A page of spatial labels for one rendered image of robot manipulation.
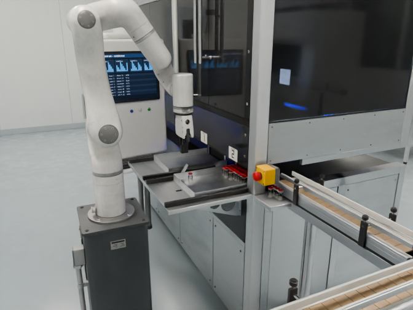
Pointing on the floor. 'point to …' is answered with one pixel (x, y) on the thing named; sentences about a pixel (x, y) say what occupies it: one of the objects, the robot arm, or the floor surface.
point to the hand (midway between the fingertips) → (184, 148)
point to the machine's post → (257, 146)
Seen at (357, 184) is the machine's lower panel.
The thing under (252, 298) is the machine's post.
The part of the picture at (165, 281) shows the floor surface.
